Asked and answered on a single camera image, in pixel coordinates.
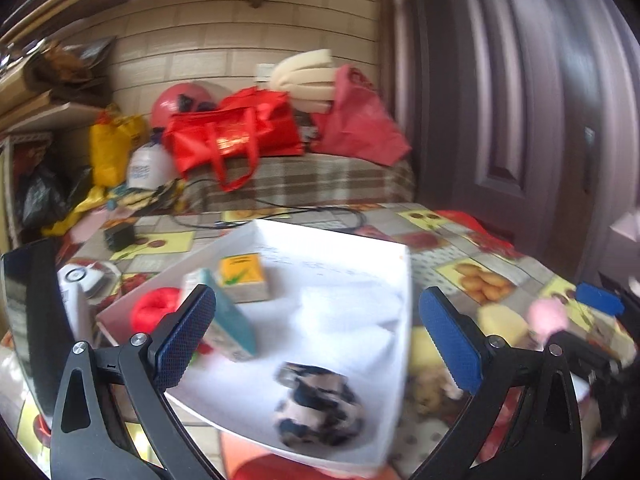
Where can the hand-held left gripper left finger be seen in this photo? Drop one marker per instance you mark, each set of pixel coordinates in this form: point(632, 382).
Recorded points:
point(187, 335)

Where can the white round device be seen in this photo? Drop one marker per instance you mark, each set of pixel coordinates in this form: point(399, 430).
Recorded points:
point(80, 280)

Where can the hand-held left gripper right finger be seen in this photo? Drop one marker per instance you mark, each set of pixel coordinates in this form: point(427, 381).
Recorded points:
point(450, 340)

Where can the wooden shelf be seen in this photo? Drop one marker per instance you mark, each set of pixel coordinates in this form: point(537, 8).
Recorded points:
point(55, 110)

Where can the yellow plastic bag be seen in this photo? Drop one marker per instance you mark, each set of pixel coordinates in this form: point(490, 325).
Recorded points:
point(75, 212)

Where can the cream foam rolls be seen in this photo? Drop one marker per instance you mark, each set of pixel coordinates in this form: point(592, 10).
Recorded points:
point(305, 80)

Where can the black and white scrunchie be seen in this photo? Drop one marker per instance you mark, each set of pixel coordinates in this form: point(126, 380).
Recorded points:
point(320, 405)

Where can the white plastic jug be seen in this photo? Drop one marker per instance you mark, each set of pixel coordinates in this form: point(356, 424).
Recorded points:
point(147, 167)

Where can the plaid covered bench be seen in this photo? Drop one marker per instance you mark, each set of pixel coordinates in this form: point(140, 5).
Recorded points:
point(320, 180)

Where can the red scrunchie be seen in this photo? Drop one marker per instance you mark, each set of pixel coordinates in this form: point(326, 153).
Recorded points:
point(152, 310)

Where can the white cardboard box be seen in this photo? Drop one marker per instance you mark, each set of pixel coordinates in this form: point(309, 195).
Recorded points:
point(340, 310)

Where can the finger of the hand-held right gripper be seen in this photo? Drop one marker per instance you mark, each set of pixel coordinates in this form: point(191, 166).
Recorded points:
point(597, 300)

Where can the yellow carton box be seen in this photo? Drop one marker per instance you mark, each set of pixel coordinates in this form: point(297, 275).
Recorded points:
point(245, 275)

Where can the brown bag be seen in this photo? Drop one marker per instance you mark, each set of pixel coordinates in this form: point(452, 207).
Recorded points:
point(65, 70)

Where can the red tote bag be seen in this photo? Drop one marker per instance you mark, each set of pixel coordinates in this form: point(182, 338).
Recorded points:
point(230, 130)

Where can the yellow shopping bag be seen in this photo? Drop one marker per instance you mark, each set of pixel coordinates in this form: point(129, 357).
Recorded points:
point(112, 145)

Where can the pink soft sponge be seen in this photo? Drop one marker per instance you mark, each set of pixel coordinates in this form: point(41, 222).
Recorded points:
point(547, 315)

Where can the red plastic bag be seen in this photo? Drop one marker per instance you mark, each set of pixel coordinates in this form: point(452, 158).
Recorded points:
point(360, 120)

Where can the bright yellow sponge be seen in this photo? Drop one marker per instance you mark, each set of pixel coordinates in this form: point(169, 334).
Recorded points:
point(425, 352)

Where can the black tablet screen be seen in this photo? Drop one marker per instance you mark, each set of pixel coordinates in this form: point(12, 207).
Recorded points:
point(35, 320)

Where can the brown panel door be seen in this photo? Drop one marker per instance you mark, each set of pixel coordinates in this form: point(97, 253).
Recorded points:
point(510, 85)

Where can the fruit printed tablecloth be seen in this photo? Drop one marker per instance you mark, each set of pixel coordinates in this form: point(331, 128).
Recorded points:
point(450, 242)

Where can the black plastic bag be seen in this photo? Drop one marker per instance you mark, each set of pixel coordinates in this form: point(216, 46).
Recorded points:
point(42, 195)

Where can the black power adapter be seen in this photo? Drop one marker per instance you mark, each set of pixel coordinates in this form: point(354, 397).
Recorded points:
point(119, 236)

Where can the red ball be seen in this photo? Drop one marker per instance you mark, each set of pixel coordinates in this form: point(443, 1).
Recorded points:
point(170, 107)

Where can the teal carton box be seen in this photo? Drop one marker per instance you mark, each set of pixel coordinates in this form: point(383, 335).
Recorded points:
point(235, 330)

